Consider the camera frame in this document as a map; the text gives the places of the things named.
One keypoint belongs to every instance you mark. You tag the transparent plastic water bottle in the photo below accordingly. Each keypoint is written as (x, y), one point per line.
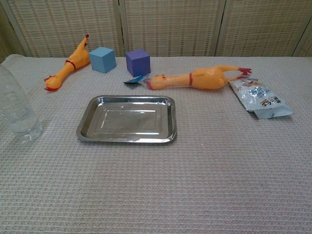
(17, 112)

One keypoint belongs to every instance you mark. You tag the rectangular stainless steel tray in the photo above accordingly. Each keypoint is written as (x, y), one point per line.
(129, 119)

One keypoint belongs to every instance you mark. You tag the blue paper packaging tag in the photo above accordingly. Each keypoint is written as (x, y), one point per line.
(133, 80)

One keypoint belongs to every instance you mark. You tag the purple foam cube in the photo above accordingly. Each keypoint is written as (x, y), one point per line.
(137, 63)

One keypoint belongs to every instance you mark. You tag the plastic-wrapped yellow rubber chicken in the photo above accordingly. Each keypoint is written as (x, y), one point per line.
(204, 78)

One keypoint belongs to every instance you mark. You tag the beige waffle-weave tablecloth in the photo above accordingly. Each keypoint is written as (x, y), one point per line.
(170, 182)

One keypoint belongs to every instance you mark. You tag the light blue foam cube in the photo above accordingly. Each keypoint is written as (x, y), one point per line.
(102, 59)

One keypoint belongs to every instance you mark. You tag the woven beige folding screen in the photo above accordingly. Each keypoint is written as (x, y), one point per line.
(170, 26)

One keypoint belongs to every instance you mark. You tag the bare yellow rubber chicken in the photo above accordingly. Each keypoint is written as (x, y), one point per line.
(73, 62)

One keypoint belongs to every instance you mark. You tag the white blue snack bag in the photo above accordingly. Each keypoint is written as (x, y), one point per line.
(260, 97)

